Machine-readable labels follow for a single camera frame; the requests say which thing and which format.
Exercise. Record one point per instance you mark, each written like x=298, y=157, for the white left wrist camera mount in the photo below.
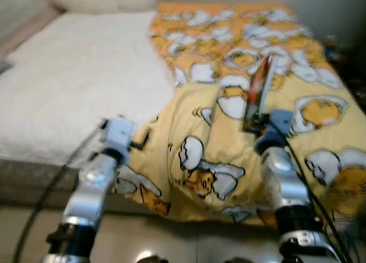
x=119, y=132

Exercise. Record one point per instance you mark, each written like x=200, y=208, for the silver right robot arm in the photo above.
x=280, y=177

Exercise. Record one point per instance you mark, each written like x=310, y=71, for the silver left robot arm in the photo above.
x=91, y=183

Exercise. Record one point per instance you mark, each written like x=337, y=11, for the dark robot leg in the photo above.
x=153, y=259
x=237, y=260

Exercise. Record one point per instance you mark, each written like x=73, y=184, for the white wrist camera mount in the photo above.
x=119, y=132
x=280, y=123

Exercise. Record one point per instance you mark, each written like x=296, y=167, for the dark robot right leg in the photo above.
x=237, y=260

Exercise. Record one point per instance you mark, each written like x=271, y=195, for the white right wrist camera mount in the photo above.
x=280, y=123

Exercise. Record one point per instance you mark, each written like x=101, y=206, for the grey bed base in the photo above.
x=34, y=180

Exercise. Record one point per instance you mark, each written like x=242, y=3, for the dark robot left leg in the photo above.
x=153, y=259

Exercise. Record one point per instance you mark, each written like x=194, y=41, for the yellow cartoon print blanket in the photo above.
x=320, y=143

